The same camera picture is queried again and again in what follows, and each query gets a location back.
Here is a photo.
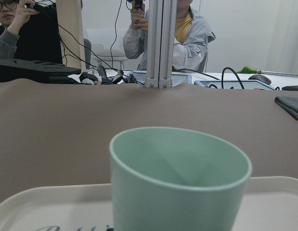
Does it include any green cup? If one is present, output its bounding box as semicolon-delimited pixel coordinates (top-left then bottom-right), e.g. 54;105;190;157
109;127;252;231

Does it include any cream rabbit tray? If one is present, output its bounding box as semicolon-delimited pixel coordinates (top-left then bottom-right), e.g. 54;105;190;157
0;177;298;231

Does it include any seated person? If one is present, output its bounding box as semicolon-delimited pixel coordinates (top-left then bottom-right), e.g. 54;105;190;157
123;0;216;72
0;0;62;64

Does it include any black computer mouse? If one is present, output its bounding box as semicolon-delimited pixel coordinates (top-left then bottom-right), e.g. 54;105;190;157
248;74;272;85

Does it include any grey folded cloth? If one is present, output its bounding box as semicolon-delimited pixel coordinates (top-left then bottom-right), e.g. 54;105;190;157
274;96;298;120

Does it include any black keyboard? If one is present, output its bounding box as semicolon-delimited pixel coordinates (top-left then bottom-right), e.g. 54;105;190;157
282;85;298;91

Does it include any aluminium frame post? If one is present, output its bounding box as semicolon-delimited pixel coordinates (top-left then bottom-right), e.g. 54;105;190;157
145;0;177;89

